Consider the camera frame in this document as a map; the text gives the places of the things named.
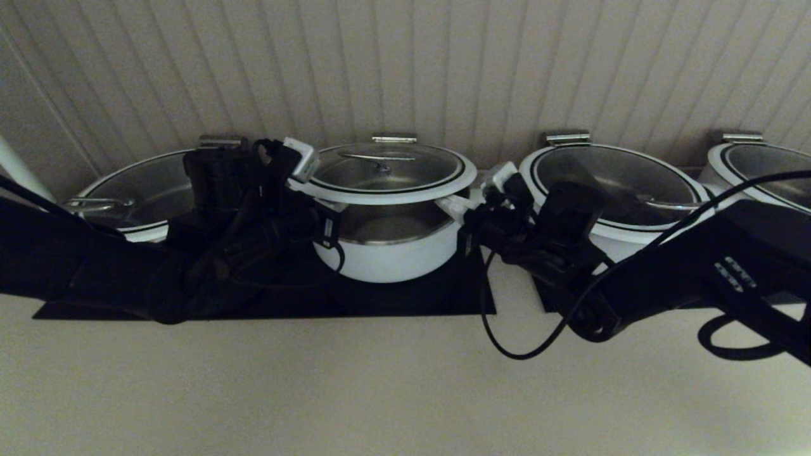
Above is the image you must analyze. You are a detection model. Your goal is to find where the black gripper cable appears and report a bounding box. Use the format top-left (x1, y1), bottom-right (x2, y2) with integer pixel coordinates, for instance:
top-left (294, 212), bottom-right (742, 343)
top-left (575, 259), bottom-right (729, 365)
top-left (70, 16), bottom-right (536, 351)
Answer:
top-left (228, 244), bottom-right (346, 291)
top-left (480, 170), bottom-right (811, 360)

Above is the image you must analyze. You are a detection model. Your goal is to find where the black glass cooktop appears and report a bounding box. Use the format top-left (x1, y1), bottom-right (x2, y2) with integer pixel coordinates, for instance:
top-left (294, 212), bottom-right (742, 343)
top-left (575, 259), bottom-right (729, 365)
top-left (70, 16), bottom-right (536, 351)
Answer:
top-left (535, 253), bottom-right (811, 313)
top-left (33, 244), bottom-right (496, 319)

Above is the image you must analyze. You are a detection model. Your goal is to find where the white pole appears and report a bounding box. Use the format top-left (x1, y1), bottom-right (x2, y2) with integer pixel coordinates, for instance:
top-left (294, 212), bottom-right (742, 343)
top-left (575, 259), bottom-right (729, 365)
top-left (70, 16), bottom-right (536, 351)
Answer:
top-left (0, 136), bottom-right (54, 202)

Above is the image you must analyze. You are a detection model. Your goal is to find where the glass lid with white rim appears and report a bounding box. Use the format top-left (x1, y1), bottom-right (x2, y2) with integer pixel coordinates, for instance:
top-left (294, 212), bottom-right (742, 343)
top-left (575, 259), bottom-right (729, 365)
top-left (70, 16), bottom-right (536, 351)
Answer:
top-left (520, 144), bottom-right (713, 244)
top-left (706, 144), bottom-right (811, 213)
top-left (62, 150), bottom-right (197, 243)
top-left (288, 142), bottom-right (477, 205)

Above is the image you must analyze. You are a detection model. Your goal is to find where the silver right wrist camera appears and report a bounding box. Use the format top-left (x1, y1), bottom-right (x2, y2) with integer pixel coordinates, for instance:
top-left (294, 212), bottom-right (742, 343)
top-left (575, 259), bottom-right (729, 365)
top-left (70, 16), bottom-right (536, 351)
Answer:
top-left (482, 161), bottom-right (536, 206)

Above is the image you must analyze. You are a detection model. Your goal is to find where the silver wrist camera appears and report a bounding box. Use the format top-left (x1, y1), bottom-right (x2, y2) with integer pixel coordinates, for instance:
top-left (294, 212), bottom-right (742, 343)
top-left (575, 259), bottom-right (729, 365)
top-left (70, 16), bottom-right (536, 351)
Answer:
top-left (482, 161), bottom-right (536, 206)
top-left (253, 137), bottom-right (319, 194)

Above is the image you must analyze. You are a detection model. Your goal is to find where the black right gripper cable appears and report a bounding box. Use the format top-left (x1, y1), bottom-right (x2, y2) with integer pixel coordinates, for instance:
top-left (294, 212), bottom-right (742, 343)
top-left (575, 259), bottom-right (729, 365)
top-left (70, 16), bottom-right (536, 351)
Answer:
top-left (480, 170), bottom-right (811, 360)

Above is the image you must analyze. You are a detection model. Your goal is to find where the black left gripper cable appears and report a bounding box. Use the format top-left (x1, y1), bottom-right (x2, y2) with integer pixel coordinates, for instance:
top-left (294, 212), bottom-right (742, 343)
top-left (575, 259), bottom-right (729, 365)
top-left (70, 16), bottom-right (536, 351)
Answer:
top-left (228, 244), bottom-right (346, 291)

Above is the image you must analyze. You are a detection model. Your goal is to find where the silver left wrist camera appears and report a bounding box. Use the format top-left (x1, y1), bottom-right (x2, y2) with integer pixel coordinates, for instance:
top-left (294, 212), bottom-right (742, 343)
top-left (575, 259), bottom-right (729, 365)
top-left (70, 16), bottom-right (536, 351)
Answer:
top-left (253, 137), bottom-right (319, 194)

